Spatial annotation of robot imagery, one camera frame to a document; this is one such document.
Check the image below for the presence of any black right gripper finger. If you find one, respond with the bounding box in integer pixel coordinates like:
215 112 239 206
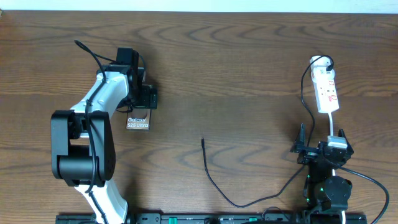
338 129 351 147
294 123 305 146

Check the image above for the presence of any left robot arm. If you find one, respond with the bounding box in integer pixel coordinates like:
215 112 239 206
50 63 157 223

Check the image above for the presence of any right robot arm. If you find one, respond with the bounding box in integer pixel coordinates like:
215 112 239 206
290 124 354 223

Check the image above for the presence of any white power strip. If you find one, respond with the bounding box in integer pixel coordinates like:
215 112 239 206
311 67 339 114

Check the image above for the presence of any black USB charging cable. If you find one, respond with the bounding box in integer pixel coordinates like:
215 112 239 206
201 55 335 208

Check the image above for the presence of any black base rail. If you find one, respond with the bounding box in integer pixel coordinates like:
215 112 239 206
55 211 368 224

